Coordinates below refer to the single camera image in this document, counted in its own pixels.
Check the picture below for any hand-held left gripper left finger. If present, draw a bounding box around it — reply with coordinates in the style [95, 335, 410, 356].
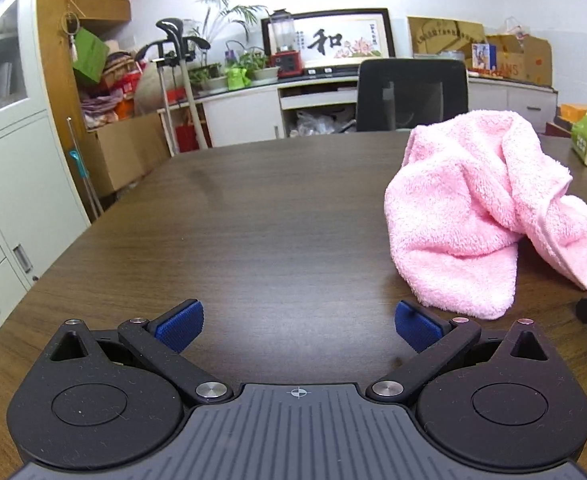
[48, 299, 232, 405]

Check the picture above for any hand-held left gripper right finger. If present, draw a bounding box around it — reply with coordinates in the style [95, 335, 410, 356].
[365, 300, 550, 405]

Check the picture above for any pink towel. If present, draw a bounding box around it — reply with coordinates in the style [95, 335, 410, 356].
[384, 109, 587, 321]

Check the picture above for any large brown cardboard box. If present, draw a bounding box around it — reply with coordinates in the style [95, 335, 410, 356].
[86, 111, 172, 199]

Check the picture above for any mop with teal clip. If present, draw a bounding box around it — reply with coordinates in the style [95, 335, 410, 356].
[66, 116, 105, 222]

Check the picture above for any red paper bag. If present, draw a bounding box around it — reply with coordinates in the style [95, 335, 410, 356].
[175, 121, 200, 154]

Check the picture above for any orange box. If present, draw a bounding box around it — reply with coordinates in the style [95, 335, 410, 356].
[555, 103, 587, 127]

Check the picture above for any white low sideboard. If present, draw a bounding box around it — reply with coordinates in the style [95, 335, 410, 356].
[200, 71, 559, 149]

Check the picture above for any clear plastic bag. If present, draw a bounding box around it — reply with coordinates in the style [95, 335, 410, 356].
[293, 109, 338, 137]

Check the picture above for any black office chair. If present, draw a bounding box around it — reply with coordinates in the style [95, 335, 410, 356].
[355, 58, 469, 133]

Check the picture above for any grey metal filing cabinet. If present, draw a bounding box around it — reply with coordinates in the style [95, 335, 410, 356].
[0, 0, 93, 364]

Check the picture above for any open cardboard box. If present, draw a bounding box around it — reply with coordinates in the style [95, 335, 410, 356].
[484, 34, 553, 86]

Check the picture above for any small potted green plant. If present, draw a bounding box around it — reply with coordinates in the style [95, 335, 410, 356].
[224, 40, 280, 86]

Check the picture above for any small printed picture box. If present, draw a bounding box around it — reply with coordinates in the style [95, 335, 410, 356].
[471, 43, 497, 72]

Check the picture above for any green paper bag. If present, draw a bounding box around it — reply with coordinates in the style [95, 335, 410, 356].
[72, 27, 111, 84]

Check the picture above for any red blender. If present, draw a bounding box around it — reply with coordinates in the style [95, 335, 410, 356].
[268, 8, 305, 79]

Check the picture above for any flat cardboard sheet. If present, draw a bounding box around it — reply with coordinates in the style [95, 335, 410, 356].
[406, 15, 487, 59]

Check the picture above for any framed calligraphy picture with flowers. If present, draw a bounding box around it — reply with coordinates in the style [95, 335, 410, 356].
[261, 8, 396, 71]

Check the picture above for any tall potted palm plant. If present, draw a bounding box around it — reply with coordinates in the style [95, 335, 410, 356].
[186, 0, 269, 92]

